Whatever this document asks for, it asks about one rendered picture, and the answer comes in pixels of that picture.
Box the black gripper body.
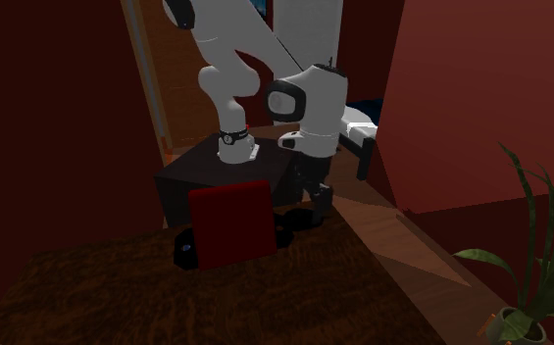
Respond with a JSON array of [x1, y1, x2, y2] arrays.
[[296, 152, 333, 193]]

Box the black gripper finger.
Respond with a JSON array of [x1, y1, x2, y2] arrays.
[[311, 183, 334, 226]]

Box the dark red box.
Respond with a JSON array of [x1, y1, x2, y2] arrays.
[[187, 179, 278, 271]]

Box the dark robot stand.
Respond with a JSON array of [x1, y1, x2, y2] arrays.
[[153, 135, 303, 228]]

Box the white door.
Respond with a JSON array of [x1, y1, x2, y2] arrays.
[[271, 0, 345, 126]]

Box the black rounded object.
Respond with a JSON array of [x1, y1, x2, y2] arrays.
[[173, 207, 327, 271]]

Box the brown wooden door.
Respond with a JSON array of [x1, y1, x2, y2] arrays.
[[120, 0, 223, 165]]

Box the green potted plant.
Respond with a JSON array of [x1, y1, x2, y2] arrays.
[[452, 142, 554, 345]]

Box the white bed with dark frame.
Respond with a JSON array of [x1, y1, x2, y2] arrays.
[[337, 97, 383, 182]]

